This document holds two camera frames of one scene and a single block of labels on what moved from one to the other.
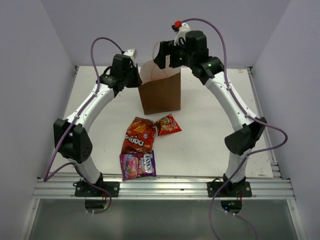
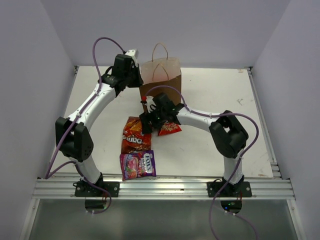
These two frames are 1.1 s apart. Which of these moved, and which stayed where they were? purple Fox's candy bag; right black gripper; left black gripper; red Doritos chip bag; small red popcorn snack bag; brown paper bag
Moved: red Doritos chip bag; right black gripper
Stayed: brown paper bag; left black gripper; purple Fox's candy bag; small red popcorn snack bag
